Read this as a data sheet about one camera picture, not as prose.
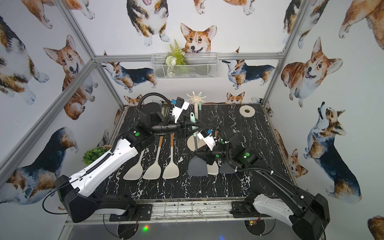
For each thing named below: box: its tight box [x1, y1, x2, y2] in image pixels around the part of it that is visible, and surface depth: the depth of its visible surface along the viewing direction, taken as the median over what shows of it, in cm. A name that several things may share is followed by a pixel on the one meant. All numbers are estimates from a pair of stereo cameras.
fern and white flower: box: [164, 39, 187, 78], surface depth 85 cm
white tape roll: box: [239, 105, 256, 118], surface depth 120 cm
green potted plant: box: [81, 147, 111, 165], surface depth 78 cm
